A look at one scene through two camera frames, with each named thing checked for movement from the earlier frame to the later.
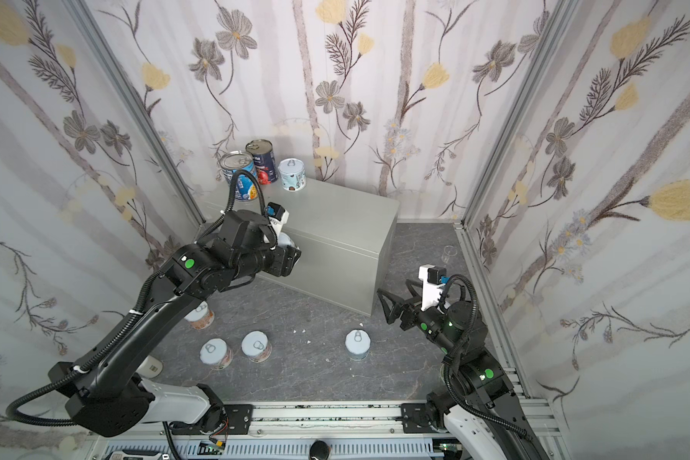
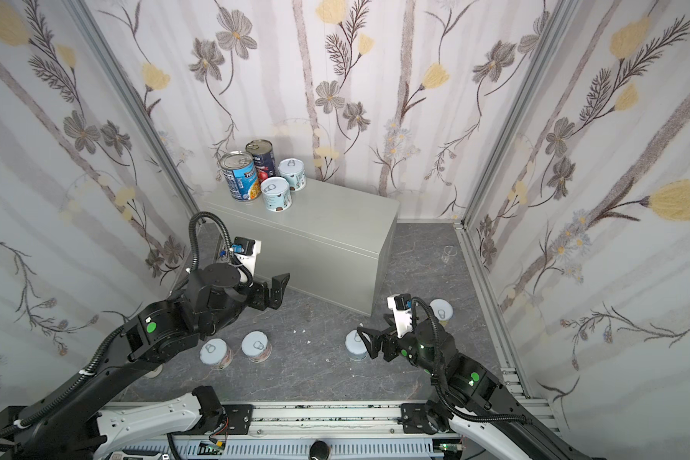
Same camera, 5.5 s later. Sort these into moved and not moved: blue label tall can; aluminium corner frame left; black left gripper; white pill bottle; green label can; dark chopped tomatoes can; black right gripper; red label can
Moved: black right gripper; black left gripper
Not moved: blue label tall can; red label can; dark chopped tomatoes can; green label can; aluminium corner frame left; white pill bottle
